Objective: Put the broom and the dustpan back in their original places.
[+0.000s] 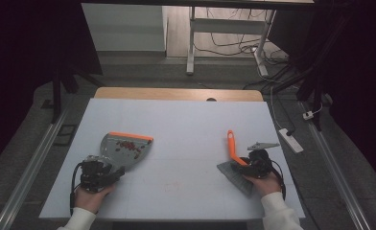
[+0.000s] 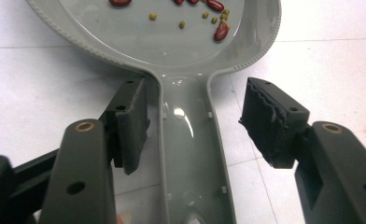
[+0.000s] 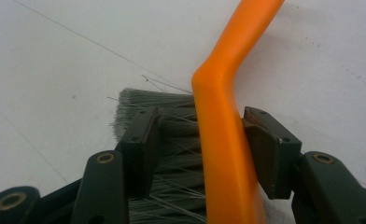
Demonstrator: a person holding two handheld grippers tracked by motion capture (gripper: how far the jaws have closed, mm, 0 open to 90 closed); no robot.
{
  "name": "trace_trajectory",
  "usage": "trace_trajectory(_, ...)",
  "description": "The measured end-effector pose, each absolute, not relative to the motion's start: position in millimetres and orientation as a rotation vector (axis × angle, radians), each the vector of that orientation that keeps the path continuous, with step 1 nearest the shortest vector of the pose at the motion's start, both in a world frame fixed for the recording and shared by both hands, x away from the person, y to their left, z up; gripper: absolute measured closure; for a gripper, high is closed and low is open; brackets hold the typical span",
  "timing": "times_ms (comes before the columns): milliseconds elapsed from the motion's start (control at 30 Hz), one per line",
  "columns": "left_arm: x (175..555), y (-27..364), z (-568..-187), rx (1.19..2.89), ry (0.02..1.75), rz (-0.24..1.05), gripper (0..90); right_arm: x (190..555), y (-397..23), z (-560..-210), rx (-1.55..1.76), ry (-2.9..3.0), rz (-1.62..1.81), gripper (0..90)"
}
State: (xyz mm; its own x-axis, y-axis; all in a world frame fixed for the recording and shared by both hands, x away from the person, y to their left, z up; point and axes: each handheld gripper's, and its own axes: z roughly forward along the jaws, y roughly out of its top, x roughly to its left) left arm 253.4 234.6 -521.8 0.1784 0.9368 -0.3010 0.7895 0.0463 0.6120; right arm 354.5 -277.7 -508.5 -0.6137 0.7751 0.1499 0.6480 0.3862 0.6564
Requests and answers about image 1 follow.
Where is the white cabinet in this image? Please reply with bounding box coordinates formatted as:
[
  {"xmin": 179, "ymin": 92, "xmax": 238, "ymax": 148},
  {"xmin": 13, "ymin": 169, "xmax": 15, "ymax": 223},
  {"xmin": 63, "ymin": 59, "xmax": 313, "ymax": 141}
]
[{"xmin": 81, "ymin": 3, "xmax": 169, "ymax": 53}]

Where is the person's right hand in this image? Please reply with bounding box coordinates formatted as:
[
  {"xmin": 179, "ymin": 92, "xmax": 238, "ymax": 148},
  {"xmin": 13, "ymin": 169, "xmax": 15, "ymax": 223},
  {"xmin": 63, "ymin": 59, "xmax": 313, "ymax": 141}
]
[{"xmin": 243, "ymin": 172, "xmax": 283, "ymax": 197}]

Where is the grey brush with orange handle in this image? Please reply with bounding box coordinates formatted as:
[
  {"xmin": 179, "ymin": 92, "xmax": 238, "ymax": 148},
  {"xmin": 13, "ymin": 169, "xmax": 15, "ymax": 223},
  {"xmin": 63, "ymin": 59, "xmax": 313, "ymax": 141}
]
[{"xmin": 216, "ymin": 129, "xmax": 255, "ymax": 196}]

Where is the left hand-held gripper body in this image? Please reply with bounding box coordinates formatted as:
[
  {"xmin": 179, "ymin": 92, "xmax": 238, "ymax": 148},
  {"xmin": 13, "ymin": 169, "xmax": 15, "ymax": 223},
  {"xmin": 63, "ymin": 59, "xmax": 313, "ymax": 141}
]
[{"xmin": 78, "ymin": 154, "xmax": 114, "ymax": 194}]

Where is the white power strip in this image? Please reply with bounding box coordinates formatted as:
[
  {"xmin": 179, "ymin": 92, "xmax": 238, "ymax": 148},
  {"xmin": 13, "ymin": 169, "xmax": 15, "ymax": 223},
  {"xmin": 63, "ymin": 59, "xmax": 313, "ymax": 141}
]
[{"xmin": 278, "ymin": 127, "xmax": 305, "ymax": 154}]

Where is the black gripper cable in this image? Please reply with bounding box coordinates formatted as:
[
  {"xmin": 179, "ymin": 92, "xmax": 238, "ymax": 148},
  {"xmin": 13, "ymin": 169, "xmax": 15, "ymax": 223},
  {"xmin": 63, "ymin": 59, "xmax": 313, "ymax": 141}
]
[
  {"xmin": 68, "ymin": 161, "xmax": 85, "ymax": 217},
  {"xmin": 270, "ymin": 159, "xmax": 288, "ymax": 201}
]

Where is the white desk frame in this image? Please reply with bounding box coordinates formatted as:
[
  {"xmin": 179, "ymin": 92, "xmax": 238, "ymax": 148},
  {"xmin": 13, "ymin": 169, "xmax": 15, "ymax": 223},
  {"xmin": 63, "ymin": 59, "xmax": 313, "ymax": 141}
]
[{"xmin": 185, "ymin": 6, "xmax": 277, "ymax": 78}]

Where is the pile of small red beans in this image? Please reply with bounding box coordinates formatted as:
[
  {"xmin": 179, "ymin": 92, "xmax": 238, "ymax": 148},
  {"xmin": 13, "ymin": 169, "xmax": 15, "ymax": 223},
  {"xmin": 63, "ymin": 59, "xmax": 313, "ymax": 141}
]
[{"xmin": 114, "ymin": 139, "xmax": 148, "ymax": 160}]

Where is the white table mat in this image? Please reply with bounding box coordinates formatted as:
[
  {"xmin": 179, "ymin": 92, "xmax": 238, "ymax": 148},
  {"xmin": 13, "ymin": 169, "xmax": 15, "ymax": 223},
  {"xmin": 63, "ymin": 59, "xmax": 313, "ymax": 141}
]
[{"xmin": 38, "ymin": 98, "xmax": 306, "ymax": 222}]

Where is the person's left hand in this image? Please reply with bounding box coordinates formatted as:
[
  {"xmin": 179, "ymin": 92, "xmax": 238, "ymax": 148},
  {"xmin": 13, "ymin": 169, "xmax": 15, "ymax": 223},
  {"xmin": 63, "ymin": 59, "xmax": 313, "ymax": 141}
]
[{"xmin": 73, "ymin": 183, "xmax": 117, "ymax": 215}]

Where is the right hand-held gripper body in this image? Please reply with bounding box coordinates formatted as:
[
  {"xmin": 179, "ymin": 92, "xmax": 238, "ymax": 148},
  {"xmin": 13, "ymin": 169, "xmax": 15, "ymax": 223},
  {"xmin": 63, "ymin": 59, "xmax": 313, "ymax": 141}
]
[{"xmin": 240, "ymin": 141, "xmax": 281, "ymax": 180}]

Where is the aluminium floor rail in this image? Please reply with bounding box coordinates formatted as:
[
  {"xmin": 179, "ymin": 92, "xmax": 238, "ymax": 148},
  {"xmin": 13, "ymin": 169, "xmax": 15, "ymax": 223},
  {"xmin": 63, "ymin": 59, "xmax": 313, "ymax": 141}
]
[
  {"xmin": 298, "ymin": 101, "xmax": 372, "ymax": 230},
  {"xmin": 0, "ymin": 106, "xmax": 71, "ymax": 230}
]

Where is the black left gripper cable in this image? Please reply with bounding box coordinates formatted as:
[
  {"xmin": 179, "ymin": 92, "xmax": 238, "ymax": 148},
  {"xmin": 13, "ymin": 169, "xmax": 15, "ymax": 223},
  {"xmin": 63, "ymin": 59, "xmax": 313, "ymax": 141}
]
[{"xmin": 68, "ymin": 161, "xmax": 85, "ymax": 217}]

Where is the bundle of black floor cables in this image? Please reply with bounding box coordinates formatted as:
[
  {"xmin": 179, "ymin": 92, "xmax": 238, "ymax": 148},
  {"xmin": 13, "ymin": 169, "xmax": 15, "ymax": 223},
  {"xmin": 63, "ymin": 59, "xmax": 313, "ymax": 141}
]
[{"xmin": 194, "ymin": 8, "xmax": 291, "ymax": 66}]

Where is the grey dustpan with orange edge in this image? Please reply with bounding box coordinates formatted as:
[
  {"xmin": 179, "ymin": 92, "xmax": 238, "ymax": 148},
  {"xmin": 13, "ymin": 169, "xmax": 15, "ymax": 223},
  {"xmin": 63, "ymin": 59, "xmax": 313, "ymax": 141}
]
[{"xmin": 99, "ymin": 131, "xmax": 154, "ymax": 173}]

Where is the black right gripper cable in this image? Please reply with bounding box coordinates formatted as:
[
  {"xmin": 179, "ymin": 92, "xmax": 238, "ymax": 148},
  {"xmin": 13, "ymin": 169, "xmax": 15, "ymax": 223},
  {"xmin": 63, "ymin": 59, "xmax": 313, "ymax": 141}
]
[{"xmin": 270, "ymin": 159, "xmax": 288, "ymax": 201}]

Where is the black rectangular floor frame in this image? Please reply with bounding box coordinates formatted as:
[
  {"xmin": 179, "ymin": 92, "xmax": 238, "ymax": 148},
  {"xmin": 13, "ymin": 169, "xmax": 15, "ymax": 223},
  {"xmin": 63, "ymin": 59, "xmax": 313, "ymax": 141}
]
[{"xmin": 53, "ymin": 124, "xmax": 79, "ymax": 148}]

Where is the white power strip cable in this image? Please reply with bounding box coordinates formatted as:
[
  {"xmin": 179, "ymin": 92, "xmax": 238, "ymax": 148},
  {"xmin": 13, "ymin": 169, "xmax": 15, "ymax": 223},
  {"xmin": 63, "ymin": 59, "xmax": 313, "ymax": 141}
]
[{"xmin": 270, "ymin": 85, "xmax": 285, "ymax": 130}]

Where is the wooden table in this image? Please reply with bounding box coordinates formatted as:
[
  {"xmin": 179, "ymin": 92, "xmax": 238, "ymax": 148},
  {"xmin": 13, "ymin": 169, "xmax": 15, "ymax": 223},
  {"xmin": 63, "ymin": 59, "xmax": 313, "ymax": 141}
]
[{"xmin": 94, "ymin": 86, "xmax": 265, "ymax": 103}]

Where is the dark curtain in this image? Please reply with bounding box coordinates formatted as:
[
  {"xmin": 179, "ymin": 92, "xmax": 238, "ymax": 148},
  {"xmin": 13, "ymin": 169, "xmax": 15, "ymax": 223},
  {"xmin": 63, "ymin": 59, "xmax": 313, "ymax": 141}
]
[
  {"xmin": 0, "ymin": 0, "xmax": 105, "ymax": 175},
  {"xmin": 312, "ymin": 0, "xmax": 376, "ymax": 195}
]

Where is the black metal stand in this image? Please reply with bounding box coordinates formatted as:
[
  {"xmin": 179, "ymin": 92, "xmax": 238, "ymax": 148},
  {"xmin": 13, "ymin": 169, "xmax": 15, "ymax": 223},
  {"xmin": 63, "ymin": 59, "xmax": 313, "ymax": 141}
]
[
  {"xmin": 49, "ymin": 61, "xmax": 106, "ymax": 125},
  {"xmin": 270, "ymin": 13, "xmax": 357, "ymax": 132}
]

